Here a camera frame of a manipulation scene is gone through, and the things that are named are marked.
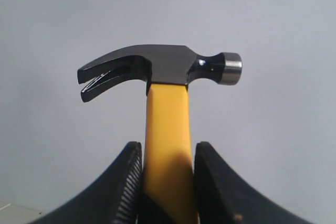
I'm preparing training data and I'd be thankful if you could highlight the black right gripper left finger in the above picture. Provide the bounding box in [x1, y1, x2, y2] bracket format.
[32, 142, 142, 223]

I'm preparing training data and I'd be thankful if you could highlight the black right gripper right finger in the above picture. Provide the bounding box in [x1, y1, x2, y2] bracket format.
[194, 142, 308, 224]

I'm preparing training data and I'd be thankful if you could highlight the yellow black claw hammer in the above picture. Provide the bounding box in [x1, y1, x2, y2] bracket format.
[77, 45, 243, 223]

